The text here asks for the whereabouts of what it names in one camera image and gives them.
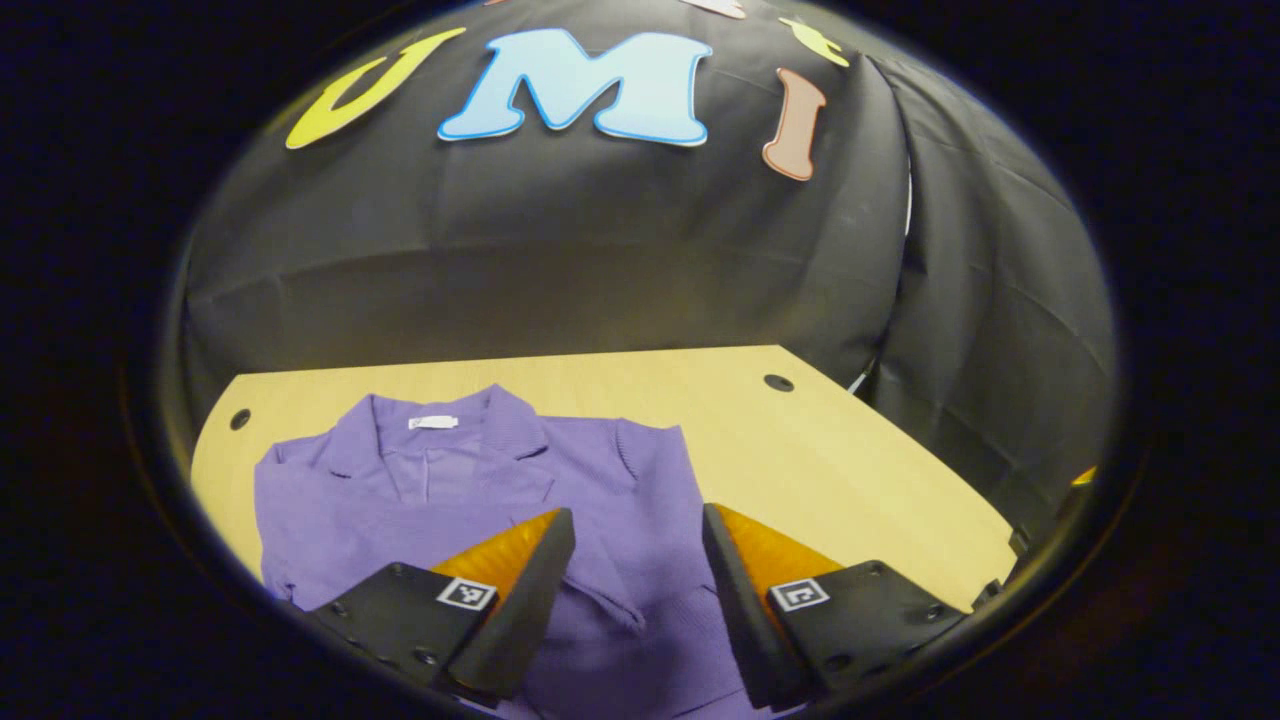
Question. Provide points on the black backdrop cloth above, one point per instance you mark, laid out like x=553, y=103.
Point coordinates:
x=600, y=250

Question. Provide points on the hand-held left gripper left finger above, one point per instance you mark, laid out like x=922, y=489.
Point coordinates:
x=525, y=610

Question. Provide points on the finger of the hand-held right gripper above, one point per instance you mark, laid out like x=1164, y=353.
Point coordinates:
x=1085, y=476

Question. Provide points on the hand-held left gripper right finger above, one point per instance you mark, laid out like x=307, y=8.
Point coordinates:
x=745, y=620

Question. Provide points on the purple button shirt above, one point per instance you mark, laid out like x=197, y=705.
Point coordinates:
x=620, y=480

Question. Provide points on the black table bracket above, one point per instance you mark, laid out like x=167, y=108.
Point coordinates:
x=1018, y=540
x=988, y=592

